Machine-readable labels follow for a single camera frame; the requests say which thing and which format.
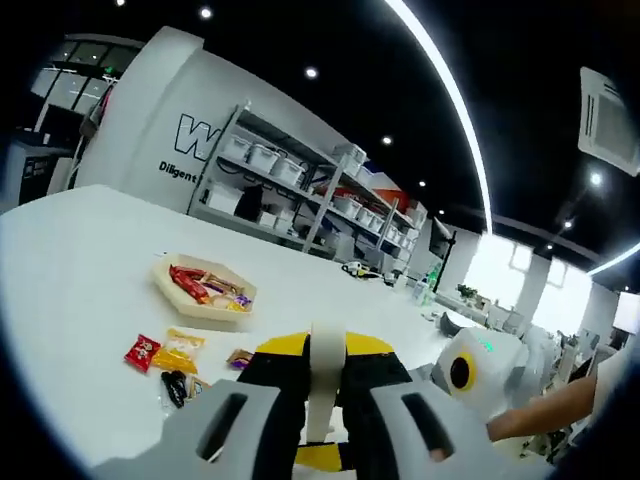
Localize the purple brown wafer packet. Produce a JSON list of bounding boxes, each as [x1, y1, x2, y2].
[[202, 279, 241, 296], [226, 348, 257, 372]]

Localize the black snack packet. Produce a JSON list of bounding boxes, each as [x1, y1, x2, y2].
[[159, 369, 189, 410]]

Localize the long ceiling light strip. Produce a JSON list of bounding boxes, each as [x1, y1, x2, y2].
[[587, 244, 640, 276], [384, 0, 496, 236]]

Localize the ceiling air conditioner unit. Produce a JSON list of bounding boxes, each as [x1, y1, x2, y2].
[[577, 66, 640, 177]]

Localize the cream plastic food tongs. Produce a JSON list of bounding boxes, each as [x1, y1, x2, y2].
[[305, 321, 347, 445]]

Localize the black bag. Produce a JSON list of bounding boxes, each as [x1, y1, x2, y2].
[[233, 183, 265, 222]]

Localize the long red snack bar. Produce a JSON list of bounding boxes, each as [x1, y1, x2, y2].
[[172, 277, 211, 305]]

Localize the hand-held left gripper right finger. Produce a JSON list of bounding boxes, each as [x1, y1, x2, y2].
[[339, 329, 551, 480]]

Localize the dark reception counter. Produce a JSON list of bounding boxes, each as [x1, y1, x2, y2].
[[0, 134, 76, 211]]

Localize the cream hexagonal food container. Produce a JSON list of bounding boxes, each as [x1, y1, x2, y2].
[[151, 252, 259, 321]]

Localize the small orange blue snack packet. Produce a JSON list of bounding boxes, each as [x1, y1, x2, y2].
[[187, 374, 214, 399]]

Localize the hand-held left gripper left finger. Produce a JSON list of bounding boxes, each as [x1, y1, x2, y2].
[[92, 329, 314, 480]]

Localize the green bottle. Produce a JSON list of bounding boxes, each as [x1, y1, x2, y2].
[[422, 262, 441, 306]]

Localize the white lit wall screen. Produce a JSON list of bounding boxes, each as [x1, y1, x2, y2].
[[613, 291, 640, 334]]

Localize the grey metal shelving rack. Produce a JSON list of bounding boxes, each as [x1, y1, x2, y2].
[[187, 99, 346, 256], [304, 144, 431, 274]]

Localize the small red snack packet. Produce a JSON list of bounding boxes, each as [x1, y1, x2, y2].
[[123, 333, 162, 374]]

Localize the hanging bag with straps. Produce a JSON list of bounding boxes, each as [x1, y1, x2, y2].
[[69, 79, 119, 186]]

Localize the white cardboard box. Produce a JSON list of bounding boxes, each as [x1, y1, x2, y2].
[[204, 188, 241, 216]]

